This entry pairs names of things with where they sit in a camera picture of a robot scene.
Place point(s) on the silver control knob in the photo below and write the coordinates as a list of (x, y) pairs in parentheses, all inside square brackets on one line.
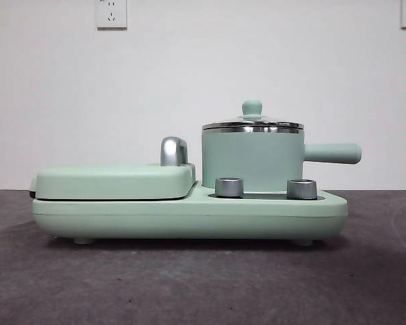
[(301, 189), (229, 188)]

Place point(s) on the glass lid with green knob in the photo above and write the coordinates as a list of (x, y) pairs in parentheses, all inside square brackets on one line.
[(252, 108)]

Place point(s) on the mint green grill cover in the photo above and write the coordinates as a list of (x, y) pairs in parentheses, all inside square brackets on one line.
[(111, 179)]

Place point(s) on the mint green breakfast machine base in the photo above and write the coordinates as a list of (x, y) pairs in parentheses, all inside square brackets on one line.
[(189, 220)]

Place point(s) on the mint green steamer pot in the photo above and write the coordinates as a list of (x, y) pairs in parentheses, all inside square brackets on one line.
[(250, 159)]

